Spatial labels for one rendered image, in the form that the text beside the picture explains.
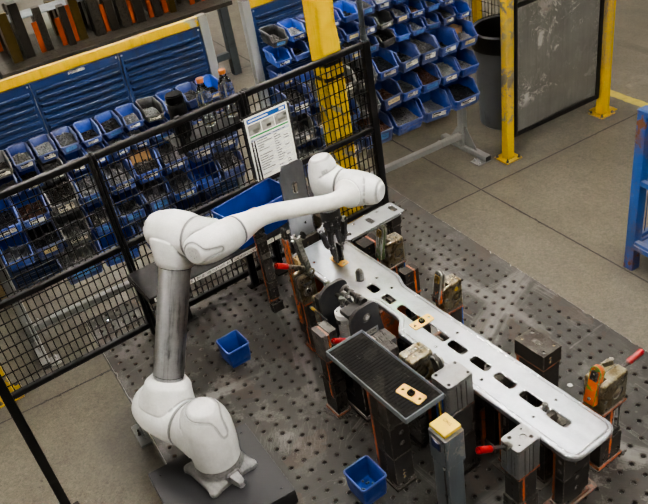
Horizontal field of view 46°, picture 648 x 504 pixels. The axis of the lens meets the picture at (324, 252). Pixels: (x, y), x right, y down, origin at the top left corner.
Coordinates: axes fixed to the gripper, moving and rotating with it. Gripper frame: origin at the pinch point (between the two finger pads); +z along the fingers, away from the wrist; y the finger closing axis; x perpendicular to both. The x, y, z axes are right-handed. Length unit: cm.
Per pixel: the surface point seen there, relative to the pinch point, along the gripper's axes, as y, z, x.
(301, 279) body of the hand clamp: -18.7, 0.3, -3.0
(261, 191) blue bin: -1, -6, 52
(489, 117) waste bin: 248, 99, 171
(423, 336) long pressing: -4, 5, -53
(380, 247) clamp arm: 14.7, 2.2, -7.1
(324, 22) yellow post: 47, -62, 58
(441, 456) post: -37, -2, -98
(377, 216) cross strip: 30.4, 5.9, 15.0
